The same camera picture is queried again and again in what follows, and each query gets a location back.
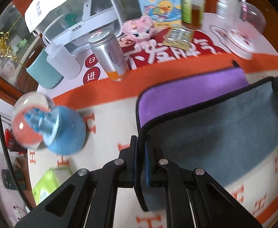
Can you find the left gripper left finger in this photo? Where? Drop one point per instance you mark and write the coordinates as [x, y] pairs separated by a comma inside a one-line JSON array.
[[87, 198]]

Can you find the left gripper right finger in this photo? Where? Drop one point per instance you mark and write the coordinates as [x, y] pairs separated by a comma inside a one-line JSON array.
[[192, 197]]

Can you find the purple and grey towel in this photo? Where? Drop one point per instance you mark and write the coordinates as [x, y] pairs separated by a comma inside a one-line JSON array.
[[216, 121]]

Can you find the green tissue pack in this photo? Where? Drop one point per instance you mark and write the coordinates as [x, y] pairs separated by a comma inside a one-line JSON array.
[[49, 182]]

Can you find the pink dome music box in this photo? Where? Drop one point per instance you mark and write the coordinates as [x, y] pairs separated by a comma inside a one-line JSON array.
[[247, 24]]

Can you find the orange cream H-pattern blanket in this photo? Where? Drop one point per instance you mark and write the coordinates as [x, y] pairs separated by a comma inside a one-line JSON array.
[[109, 111]]

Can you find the blue castle snow globe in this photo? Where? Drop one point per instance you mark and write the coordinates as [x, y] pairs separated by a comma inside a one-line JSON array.
[[38, 123]]

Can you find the small white pill bottle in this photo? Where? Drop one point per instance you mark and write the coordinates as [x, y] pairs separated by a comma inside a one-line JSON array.
[[221, 9]]

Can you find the gold pill blister pack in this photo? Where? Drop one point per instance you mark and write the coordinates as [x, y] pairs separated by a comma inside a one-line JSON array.
[[178, 37]]

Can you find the glass bottle amber liquid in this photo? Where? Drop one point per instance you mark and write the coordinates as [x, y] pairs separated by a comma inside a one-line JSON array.
[[192, 13]]

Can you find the teal cylindrical humidifier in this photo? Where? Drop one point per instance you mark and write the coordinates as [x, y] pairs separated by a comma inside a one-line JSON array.
[[42, 72]]

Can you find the red white printed mat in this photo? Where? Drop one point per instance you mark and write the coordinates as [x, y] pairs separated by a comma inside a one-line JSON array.
[[200, 45]]

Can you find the blue duck picture box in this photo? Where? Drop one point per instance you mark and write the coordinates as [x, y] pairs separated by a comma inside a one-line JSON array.
[[164, 13]]

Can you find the white squeeze bottle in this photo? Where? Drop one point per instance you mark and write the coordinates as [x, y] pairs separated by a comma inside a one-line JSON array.
[[62, 61]]

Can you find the pink brick bear figure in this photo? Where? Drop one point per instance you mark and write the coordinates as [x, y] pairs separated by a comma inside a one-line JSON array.
[[139, 30]]

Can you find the silver orange aluminium can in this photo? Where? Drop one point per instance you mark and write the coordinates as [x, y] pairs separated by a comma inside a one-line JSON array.
[[108, 52]]

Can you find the wooden glass sliding door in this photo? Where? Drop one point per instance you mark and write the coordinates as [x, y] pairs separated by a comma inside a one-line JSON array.
[[18, 48]]

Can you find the white countertop appliance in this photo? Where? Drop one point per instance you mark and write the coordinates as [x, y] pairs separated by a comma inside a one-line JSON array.
[[72, 22]]

